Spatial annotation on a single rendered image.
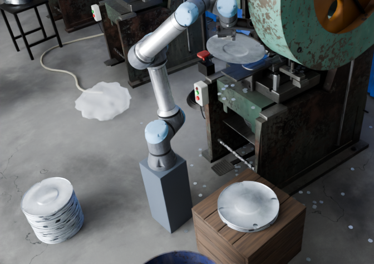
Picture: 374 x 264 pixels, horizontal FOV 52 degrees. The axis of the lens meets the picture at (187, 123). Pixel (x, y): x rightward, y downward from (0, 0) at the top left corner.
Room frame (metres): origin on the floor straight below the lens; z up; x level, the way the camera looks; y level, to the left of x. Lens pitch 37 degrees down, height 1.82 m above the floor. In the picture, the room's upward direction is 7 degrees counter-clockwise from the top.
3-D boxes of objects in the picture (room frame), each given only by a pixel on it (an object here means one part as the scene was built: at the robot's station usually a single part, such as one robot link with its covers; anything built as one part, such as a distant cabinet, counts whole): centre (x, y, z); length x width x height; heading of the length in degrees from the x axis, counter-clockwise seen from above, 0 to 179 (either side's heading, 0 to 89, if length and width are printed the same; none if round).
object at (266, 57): (1.88, -0.51, 0.76); 0.15 x 0.09 x 0.05; 28
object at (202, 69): (2.05, -0.16, 0.62); 0.10 x 0.06 x 0.20; 28
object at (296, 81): (1.73, -0.59, 0.76); 0.17 x 0.06 x 0.10; 28
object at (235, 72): (1.80, -0.36, 0.72); 0.25 x 0.14 x 0.14; 118
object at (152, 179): (1.51, 0.15, 0.23); 0.18 x 0.18 x 0.45; 38
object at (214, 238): (1.21, -0.24, 0.18); 0.40 x 0.38 x 0.35; 125
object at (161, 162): (1.51, 0.15, 0.50); 0.15 x 0.15 x 0.10
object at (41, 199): (1.57, 0.84, 0.25); 0.29 x 0.29 x 0.01
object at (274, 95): (1.88, -0.51, 0.68); 0.45 x 0.30 x 0.06; 28
